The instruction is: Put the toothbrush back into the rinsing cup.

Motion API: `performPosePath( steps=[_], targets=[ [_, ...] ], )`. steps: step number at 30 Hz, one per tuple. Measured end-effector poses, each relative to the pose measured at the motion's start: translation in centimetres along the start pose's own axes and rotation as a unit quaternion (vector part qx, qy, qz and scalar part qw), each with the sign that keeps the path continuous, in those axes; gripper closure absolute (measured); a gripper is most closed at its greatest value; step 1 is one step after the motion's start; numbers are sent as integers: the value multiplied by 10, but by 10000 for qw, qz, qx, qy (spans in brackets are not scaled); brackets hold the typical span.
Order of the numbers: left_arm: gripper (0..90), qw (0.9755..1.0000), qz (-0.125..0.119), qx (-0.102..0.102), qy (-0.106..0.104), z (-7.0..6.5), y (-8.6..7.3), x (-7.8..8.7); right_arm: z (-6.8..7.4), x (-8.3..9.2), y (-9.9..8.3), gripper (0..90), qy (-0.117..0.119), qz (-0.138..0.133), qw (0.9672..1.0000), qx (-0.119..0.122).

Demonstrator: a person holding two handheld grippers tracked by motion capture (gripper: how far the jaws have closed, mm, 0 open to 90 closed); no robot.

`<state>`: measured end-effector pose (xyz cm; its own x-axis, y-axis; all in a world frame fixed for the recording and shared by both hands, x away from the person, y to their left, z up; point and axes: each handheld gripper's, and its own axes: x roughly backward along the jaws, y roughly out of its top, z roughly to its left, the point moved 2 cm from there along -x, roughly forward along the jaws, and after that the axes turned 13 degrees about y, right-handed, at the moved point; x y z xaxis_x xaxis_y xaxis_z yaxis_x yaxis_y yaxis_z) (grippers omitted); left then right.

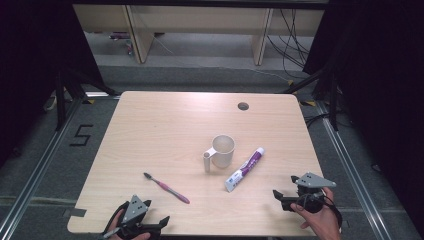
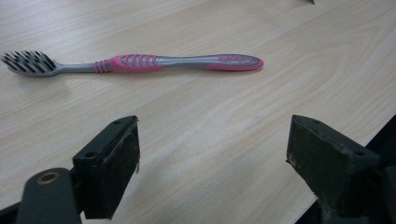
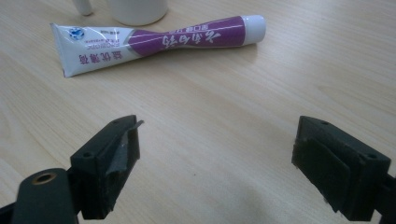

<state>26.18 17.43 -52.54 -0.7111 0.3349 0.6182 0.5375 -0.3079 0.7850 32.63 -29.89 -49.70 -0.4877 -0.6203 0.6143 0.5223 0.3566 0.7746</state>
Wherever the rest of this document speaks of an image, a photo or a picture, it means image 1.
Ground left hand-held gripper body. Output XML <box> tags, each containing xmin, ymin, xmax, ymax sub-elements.
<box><xmin>115</xmin><ymin>194</ymin><xmax>162</xmax><ymax>240</ymax></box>

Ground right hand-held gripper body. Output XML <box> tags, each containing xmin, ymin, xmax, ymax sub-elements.
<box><xmin>294</xmin><ymin>171</ymin><xmax>337</xmax><ymax>214</ymax></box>

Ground white and purple toothpaste tube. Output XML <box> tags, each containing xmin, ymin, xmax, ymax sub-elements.
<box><xmin>225</xmin><ymin>146</ymin><xmax>266</xmax><ymax>193</ymax></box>

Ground person's left hand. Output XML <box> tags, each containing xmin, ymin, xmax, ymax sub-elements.
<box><xmin>107</xmin><ymin>209</ymin><xmax>152</xmax><ymax>240</ymax></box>

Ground person's right hand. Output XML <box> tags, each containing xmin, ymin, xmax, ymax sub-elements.
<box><xmin>289</xmin><ymin>186</ymin><xmax>343</xmax><ymax>240</ymax></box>

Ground pink toothbrush with dark bristles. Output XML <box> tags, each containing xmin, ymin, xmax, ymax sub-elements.
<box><xmin>143</xmin><ymin>171</ymin><xmax>191</xmax><ymax>205</ymax></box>

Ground black metal stand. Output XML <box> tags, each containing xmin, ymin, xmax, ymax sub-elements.
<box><xmin>275</xmin><ymin>61</ymin><xmax>342</xmax><ymax>132</ymax></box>
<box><xmin>53</xmin><ymin>66</ymin><xmax>119</xmax><ymax>132</ymax></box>

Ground dark curtain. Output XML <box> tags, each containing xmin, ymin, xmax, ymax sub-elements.
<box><xmin>0</xmin><ymin>0</ymin><xmax>105</xmax><ymax>168</ymax></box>
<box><xmin>302</xmin><ymin>0</ymin><xmax>424</xmax><ymax>231</ymax></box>

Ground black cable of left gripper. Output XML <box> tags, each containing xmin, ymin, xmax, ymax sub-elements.
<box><xmin>98</xmin><ymin>200</ymin><xmax>130</xmax><ymax>240</ymax></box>

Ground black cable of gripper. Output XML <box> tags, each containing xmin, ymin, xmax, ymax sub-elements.
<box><xmin>98</xmin><ymin>200</ymin><xmax>130</xmax><ymax>240</ymax></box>
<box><xmin>321</xmin><ymin>194</ymin><xmax>344</xmax><ymax>234</ymax></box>

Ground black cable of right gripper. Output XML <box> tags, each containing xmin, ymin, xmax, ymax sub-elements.
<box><xmin>321</xmin><ymin>194</ymin><xmax>344</xmax><ymax>234</ymax></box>

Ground aluminium floor rail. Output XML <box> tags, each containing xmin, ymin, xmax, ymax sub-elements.
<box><xmin>315</xmin><ymin>99</ymin><xmax>389</xmax><ymax>240</ymax></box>
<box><xmin>0</xmin><ymin>96</ymin><xmax>84</xmax><ymax>238</ymax></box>

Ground translucent white cup with handle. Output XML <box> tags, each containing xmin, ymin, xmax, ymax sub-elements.
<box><xmin>202</xmin><ymin>134</ymin><xmax>236</xmax><ymax>173</ymax></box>

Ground bundle of hanging black cables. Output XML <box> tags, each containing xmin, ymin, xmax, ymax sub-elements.
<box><xmin>266</xmin><ymin>9</ymin><xmax>315</xmax><ymax>80</ymax></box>

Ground light wooden desk frame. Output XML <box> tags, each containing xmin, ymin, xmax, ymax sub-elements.
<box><xmin>72</xmin><ymin>3</ymin><xmax>326</xmax><ymax>67</ymax></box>

